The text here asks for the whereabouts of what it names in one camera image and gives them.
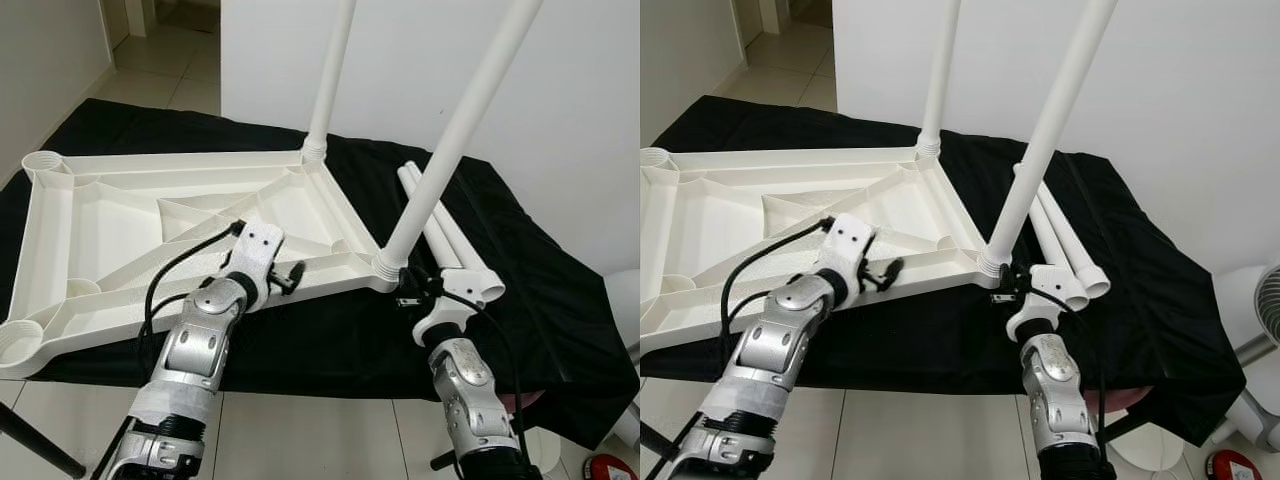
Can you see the white plastic table leg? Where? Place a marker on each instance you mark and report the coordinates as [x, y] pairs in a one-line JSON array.
[[432, 230], [1045, 140], [450, 150], [1050, 245], [470, 255], [1075, 245], [940, 70], [335, 70]]

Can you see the white plastic table top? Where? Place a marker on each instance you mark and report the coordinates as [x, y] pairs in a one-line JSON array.
[[100, 230], [720, 230]]

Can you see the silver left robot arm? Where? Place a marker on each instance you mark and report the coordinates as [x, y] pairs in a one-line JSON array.
[[780, 350], [195, 350]]

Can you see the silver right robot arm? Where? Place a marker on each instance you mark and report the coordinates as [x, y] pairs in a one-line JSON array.
[[470, 390], [1060, 390]]

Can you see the black tablecloth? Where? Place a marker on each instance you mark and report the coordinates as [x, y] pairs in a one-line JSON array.
[[560, 320], [1170, 320]]

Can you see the pink stool seat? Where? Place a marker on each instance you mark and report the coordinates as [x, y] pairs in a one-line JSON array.
[[1118, 402], [522, 402]]

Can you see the black metal strut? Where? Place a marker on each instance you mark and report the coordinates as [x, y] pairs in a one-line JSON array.
[[445, 460], [1120, 428]]

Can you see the red round floor object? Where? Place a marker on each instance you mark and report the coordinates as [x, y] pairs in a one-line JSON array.
[[612, 468], [1235, 466]]

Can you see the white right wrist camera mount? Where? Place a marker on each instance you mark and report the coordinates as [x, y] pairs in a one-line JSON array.
[[1050, 282], [460, 285]]

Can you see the white door frame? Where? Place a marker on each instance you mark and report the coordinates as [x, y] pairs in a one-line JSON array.
[[762, 12], [130, 15]]

